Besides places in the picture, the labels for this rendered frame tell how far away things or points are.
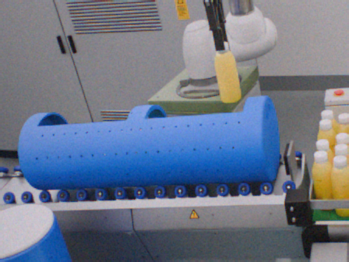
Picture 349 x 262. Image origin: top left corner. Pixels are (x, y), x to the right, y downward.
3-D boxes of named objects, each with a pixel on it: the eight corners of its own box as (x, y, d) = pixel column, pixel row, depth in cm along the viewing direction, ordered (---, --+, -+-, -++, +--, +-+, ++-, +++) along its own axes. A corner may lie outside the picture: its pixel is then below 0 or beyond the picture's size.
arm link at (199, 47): (186, 70, 267) (175, 22, 257) (227, 61, 267) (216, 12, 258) (189, 83, 252) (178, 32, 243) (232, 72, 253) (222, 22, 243)
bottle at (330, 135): (318, 169, 215) (311, 125, 208) (334, 162, 217) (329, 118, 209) (328, 177, 210) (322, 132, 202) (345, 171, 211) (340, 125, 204)
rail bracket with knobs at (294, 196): (291, 212, 196) (287, 185, 191) (314, 211, 194) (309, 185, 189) (287, 231, 187) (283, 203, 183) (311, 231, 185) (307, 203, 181)
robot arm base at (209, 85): (188, 78, 274) (186, 66, 272) (234, 75, 266) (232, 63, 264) (174, 94, 259) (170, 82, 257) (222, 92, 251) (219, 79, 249)
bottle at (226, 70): (218, 104, 197) (209, 53, 189) (223, 94, 202) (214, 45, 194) (239, 103, 195) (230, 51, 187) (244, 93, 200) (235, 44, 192)
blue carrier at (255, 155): (68, 168, 244) (48, 102, 234) (283, 157, 219) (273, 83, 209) (31, 205, 219) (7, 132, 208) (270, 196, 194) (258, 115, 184)
